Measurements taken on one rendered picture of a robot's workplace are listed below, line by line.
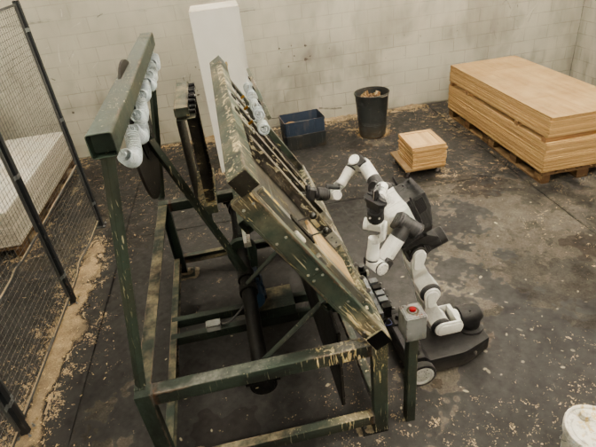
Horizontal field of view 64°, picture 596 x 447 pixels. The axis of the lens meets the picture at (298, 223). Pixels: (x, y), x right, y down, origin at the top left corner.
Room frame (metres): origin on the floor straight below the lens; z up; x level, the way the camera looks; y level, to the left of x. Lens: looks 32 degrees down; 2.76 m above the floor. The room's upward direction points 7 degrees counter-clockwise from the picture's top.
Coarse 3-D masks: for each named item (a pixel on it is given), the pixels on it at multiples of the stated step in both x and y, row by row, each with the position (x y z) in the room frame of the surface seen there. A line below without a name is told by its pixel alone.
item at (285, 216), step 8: (264, 192) 2.01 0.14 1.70; (264, 200) 2.01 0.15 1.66; (272, 200) 2.01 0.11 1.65; (272, 208) 2.01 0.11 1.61; (280, 208) 2.02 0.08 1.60; (280, 216) 2.02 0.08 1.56; (288, 216) 2.02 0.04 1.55; (288, 224) 2.02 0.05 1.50; (312, 248) 2.03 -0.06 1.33; (320, 248) 2.08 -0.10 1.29; (328, 264) 2.04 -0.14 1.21; (336, 272) 2.05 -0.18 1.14; (344, 280) 2.05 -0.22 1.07; (352, 288) 2.06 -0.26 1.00; (360, 296) 2.07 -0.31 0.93
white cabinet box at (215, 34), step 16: (192, 16) 5.99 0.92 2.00; (208, 16) 6.01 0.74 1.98; (224, 16) 6.03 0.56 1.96; (192, 32) 5.98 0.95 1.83; (208, 32) 6.00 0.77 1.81; (224, 32) 6.02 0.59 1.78; (240, 32) 6.04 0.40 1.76; (208, 48) 6.00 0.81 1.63; (224, 48) 6.02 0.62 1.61; (240, 48) 6.04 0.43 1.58; (208, 64) 6.00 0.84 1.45; (240, 64) 6.03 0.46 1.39; (208, 80) 5.99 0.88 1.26; (240, 80) 6.03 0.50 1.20; (208, 96) 5.99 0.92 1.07
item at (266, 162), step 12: (252, 120) 2.62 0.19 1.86; (252, 132) 2.58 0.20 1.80; (252, 144) 2.58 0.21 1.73; (252, 156) 2.58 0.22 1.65; (264, 156) 2.59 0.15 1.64; (264, 168) 2.59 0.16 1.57; (276, 168) 2.59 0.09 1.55; (276, 180) 2.59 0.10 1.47; (288, 180) 2.60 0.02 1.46; (288, 192) 2.60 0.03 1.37; (300, 192) 2.63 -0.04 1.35; (300, 204) 2.61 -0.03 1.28; (336, 240) 2.64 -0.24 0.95
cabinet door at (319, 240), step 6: (306, 222) 2.45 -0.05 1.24; (312, 228) 2.42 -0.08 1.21; (318, 234) 2.44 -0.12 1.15; (318, 240) 2.32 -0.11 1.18; (324, 240) 2.43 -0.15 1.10; (318, 246) 2.20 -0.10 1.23; (324, 246) 2.33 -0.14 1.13; (330, 246) 2.47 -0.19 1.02; (324, 252) 2.19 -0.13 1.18; (330, 252) 2.35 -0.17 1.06; (336, 252) 2.49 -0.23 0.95; (330, 258) 2.21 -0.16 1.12; (336, 258) 2.37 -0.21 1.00; (336, 264) 2.22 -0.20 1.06; (342, 264) 2.37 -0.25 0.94; (342, 270) 2.27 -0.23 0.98; (348, 276) 2.25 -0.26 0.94
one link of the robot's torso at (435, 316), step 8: (432, 288) 2.35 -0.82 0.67; (416, 296) 2.49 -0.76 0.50; (424, 296) 2.34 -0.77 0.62; (432, 296) 2.33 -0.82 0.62; (424, 304) 2.35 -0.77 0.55; (432, 304) 2.33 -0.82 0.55; (432, 312) 2.38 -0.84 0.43; (440, 312) 2.39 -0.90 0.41; (432, 320) 2.39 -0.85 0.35; (440, 320) 2.38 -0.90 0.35; (448, 320) 2.39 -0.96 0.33; (432, 328) 2.37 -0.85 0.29
